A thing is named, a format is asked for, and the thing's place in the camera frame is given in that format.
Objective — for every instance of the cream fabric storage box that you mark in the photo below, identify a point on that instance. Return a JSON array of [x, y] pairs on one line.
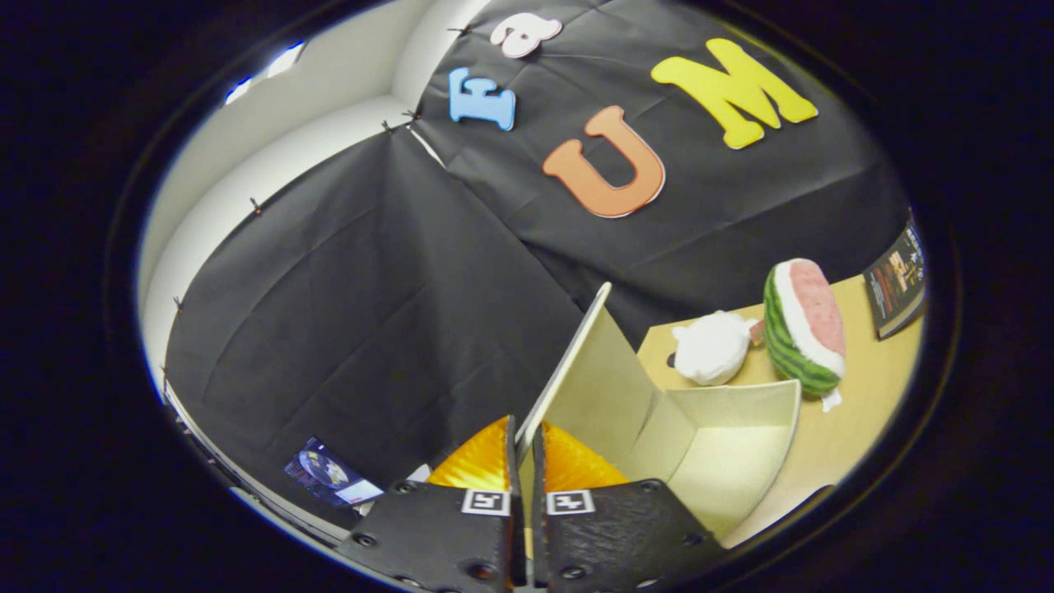
[[716, 461]]

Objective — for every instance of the black cover book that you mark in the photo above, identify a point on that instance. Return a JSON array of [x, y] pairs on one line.
[[893, 284]]

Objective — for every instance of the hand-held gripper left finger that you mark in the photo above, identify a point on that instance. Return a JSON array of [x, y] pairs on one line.
[[445, 535]]

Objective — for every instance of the white plush toy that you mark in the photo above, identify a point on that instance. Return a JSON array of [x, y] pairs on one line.
[[712, 350]]

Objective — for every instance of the blue printed card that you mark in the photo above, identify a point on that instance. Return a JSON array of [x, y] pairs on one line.
[[325, 473]]

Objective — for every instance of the watermelon slice plush toy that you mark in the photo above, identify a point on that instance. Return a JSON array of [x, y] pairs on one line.
[[790, 346]]

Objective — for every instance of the ceiling light panel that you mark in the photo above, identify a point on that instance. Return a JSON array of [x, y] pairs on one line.
[[286, 59]]

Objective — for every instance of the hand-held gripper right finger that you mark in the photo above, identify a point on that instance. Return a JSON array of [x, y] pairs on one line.
[[617, 535]]

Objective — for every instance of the black backdrop cloth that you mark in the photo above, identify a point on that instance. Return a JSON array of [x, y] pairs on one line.
[[329, 329]]

